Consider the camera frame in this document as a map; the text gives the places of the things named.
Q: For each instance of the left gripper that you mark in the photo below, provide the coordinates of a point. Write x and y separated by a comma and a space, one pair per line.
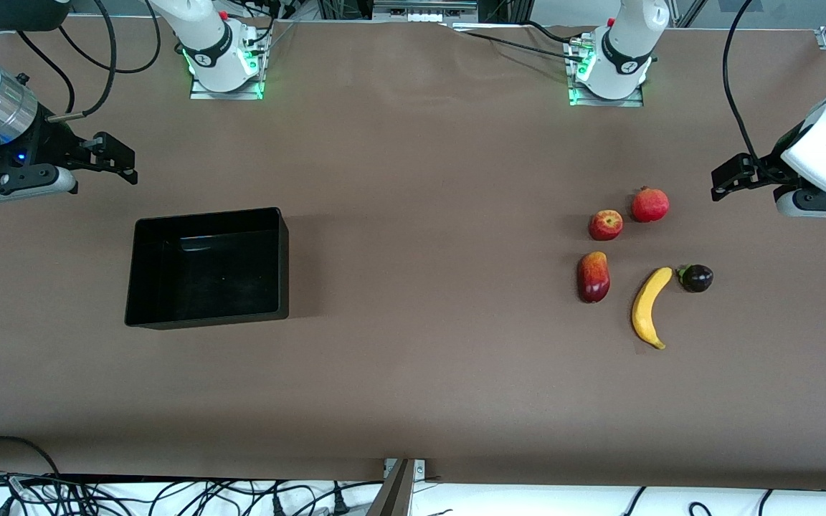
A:
766, 170

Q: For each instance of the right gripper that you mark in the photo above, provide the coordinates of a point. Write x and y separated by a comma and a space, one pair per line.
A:
51, 144

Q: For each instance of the black plastic box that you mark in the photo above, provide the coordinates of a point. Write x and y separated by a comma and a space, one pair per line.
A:
205, 272

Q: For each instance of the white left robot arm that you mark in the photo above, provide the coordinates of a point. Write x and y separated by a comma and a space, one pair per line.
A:
628, 36

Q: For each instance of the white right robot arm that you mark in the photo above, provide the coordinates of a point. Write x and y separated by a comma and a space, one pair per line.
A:
205, 36

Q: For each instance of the red apple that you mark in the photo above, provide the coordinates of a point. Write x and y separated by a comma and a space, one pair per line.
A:
605, 225

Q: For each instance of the yellow banana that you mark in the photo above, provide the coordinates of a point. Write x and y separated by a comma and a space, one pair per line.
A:
646, 308

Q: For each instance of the red pomegranate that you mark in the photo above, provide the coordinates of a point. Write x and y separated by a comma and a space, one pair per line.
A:
650, 206

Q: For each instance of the dark purple eggplant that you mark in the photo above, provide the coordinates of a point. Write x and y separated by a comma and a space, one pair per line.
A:
698, 278

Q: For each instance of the red yellow mango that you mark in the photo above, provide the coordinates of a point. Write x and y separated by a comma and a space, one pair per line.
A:
593, 278

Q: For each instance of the brown table cover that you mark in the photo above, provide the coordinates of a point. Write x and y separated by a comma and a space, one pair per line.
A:
413, 179

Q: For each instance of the white power strip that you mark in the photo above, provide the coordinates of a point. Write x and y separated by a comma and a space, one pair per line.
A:
424, 16

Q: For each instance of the aluminium profile bar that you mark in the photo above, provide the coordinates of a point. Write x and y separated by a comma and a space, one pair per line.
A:
391, 498

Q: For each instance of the small metal bracket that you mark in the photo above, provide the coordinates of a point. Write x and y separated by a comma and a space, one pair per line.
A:
420, 467

